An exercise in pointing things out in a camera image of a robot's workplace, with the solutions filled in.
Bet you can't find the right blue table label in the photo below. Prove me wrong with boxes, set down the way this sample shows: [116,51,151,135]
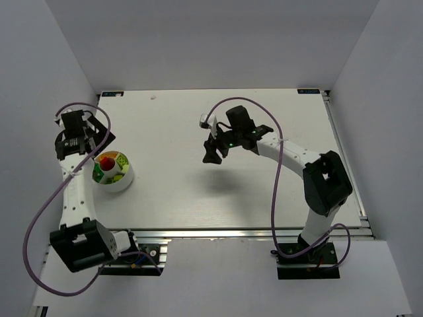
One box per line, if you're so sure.
[297,88,321,94]

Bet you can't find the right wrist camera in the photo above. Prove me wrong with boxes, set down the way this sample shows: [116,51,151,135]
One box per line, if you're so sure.
[199,113,217,139]

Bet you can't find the blue table label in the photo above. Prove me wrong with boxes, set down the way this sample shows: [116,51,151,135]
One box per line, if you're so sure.
[101,91,124,98]
[297,88,321,94]

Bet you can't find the dark green square lego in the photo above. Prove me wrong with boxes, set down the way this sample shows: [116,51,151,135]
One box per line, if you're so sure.
[93,163,104,183]

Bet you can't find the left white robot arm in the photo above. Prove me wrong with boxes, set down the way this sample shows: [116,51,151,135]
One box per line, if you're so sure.
[50,110,138,273]

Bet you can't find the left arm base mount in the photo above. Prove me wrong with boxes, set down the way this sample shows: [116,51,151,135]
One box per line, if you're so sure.
[100,230,164,277]

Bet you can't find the white round divided container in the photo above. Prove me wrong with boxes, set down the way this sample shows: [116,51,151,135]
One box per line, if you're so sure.
[94,152,134,193]

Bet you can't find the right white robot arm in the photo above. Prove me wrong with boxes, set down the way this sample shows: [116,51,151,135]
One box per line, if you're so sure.
[199,106,353,248]

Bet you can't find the dark green long lego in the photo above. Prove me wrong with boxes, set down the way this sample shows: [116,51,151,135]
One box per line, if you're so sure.
[105,175,123,184]

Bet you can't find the red rectangular lego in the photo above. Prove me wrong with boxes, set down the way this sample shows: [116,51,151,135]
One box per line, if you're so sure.
[100,157,116,172]

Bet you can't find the orange long lego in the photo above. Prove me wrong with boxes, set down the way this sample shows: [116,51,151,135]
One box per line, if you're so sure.
[98,151,119,160]

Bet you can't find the left blue table label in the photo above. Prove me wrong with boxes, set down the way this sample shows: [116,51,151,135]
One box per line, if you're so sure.
[101,91,124,98]

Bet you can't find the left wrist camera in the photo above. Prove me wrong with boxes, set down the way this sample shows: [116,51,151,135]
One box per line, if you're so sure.
[54,113,65,129]

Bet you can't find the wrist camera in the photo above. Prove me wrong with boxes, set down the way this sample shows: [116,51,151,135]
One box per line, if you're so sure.
[199,113,217,139]
[54,113,65,129]

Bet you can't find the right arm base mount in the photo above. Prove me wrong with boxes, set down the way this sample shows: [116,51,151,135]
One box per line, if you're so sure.
[270,242,340,280]

